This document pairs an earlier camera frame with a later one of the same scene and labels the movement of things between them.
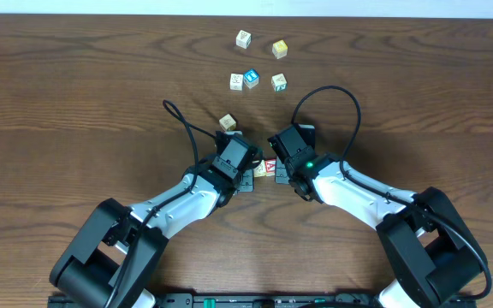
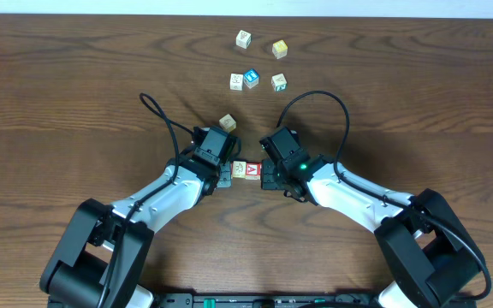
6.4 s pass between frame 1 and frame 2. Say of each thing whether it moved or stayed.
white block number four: stayed
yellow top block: stayed
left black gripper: moved
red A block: moved
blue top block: stayed
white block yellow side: moved
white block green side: stayed
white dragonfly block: stayed
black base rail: stayed
